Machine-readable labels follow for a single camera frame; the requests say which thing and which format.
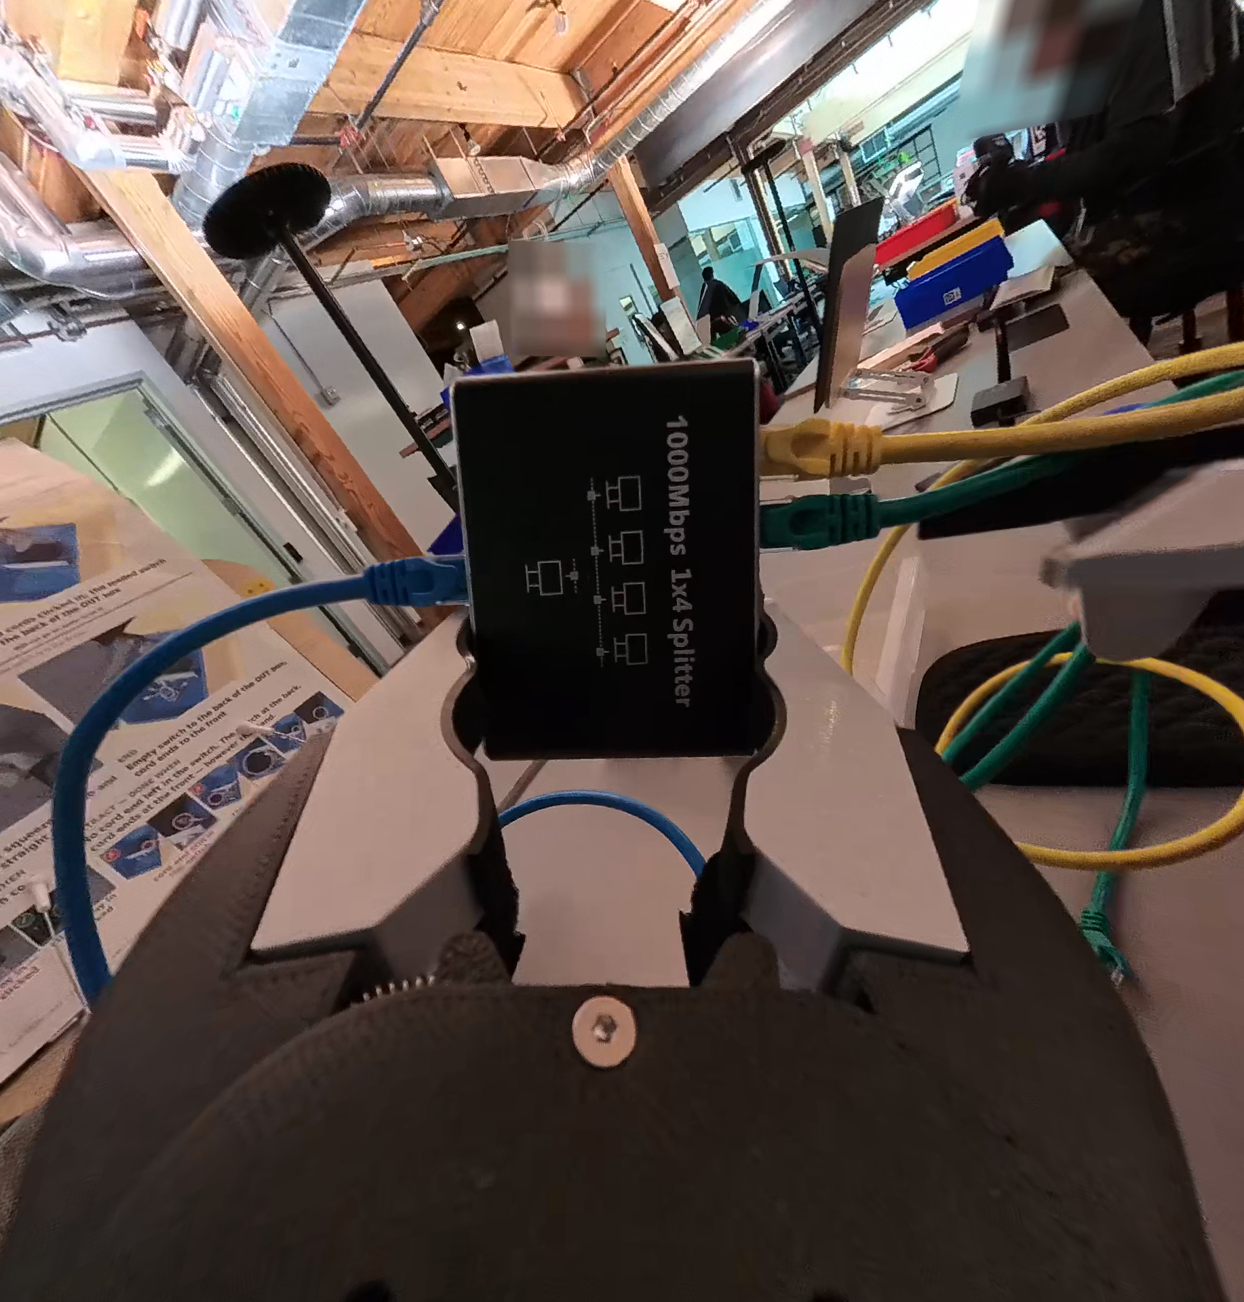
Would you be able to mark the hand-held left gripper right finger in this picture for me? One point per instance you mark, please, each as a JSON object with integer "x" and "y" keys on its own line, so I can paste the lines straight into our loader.
{"x": 845, "y": 832}

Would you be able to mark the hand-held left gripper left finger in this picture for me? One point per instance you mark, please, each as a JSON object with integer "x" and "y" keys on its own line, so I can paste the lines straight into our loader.
{"x": 378, "y": 832}

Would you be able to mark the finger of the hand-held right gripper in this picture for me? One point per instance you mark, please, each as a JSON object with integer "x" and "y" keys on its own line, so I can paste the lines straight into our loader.
{"x": 1142, "y": 479}
{"x": 1170, "y": 560}

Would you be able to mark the black ethernet splitter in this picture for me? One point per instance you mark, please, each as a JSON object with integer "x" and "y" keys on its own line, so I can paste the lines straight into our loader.
{"x": 536, "y": 459}

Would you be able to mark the black power adapter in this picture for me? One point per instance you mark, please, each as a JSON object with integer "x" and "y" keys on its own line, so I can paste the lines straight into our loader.
{"x": 1000, "y": 402}

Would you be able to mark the black mouse pad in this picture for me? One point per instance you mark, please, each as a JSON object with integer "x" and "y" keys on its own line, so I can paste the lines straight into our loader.
{"x": 1070, "y": 708}

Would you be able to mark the black desk pad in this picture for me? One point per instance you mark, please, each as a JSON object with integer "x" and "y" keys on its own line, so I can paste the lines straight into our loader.
{"x": 1030, "y": 326}

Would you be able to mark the silver monitor stand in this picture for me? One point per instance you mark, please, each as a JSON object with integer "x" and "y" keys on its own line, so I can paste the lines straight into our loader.
{"x": 896, "y": 391}

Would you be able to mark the printed instruction sheet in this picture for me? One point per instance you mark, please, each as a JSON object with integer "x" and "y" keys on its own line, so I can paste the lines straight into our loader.
{"x": 124, "y": 764}

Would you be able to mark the blue storage bin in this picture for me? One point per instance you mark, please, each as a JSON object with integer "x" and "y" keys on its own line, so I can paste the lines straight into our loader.
{"x": 948, "y": 290}

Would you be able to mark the small yellow storage bin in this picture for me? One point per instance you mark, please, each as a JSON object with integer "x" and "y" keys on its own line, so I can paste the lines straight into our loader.
{"x": 951, "y": 247}

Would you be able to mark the red storage bin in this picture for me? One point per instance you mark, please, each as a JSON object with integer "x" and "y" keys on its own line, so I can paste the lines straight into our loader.
{"x": 914, "y": 237}

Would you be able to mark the silver computer monitor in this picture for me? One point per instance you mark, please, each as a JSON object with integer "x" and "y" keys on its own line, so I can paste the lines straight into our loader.
{"x": 850, "y": 298}

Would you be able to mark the wooden instruction board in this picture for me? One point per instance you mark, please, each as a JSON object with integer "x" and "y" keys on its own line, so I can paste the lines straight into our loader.
{"x": 28, "y": 479}

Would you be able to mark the black floor lamp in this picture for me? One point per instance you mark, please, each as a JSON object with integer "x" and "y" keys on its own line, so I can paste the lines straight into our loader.
{"x": 266, "y": 208}

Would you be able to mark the silver ventilation duct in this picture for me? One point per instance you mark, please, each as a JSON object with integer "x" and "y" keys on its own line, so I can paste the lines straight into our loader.
{"x": 502, "y": 181}

